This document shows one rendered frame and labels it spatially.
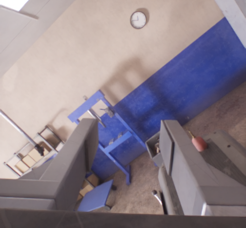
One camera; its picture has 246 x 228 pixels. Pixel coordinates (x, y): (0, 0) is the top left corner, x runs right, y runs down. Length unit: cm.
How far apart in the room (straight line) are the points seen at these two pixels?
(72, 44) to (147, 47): 152
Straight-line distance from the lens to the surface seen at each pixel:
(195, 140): 108
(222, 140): 111
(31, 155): 458
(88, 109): 349
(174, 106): 404
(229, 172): 95
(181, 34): 390
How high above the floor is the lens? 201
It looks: 12 degrees down
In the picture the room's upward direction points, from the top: 41 degrees counter-clockwise
